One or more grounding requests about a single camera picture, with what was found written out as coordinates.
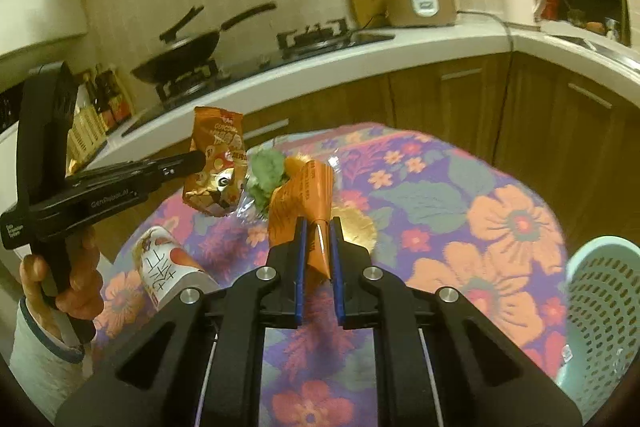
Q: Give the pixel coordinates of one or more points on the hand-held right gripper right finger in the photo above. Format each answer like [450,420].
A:
[336,277]

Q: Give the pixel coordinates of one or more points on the orange plastic wrapper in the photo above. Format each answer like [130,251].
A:
[300,192]

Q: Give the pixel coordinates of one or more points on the clear plastic wrapper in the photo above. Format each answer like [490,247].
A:
[336,163]

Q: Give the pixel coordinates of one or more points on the white printed paper cup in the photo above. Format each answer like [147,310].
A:
[170,267]

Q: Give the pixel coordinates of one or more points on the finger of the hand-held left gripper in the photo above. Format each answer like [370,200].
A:
[182,163]

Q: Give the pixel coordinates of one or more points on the wooden kitchen cabinets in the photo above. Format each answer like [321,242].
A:
[450,102]

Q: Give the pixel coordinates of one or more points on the person's left forearm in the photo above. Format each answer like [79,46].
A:
[45,367]

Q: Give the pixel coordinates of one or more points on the red pot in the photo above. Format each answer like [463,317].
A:
[551,4]

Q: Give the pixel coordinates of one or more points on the floral tablecloth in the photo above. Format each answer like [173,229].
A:
[450,217]

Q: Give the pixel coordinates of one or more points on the teal plastic basket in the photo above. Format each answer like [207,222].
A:
[605,307]

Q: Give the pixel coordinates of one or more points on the gas stove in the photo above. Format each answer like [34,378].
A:
[250,62]

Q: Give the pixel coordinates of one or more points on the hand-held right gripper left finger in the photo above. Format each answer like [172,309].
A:
[300,272]

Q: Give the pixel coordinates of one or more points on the green paper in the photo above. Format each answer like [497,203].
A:
[265,177]

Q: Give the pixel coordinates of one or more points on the person's left hand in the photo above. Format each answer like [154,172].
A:
[82,287]

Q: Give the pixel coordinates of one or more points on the white kitchen countertop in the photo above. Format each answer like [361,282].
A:
[425,44]

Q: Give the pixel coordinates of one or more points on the orange printed snack packet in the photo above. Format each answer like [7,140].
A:
[215,167]

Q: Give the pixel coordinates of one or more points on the black wok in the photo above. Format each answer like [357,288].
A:
[180,57]

